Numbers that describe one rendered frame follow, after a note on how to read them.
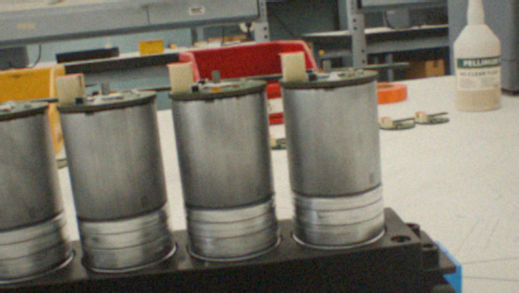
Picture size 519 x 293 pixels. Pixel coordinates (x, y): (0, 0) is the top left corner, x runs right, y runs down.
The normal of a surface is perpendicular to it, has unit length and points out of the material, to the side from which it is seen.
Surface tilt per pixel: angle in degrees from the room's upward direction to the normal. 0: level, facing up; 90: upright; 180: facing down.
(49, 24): 90
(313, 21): 90
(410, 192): 0
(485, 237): 0
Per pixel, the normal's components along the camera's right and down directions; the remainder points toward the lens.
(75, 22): 0.25, 0.18
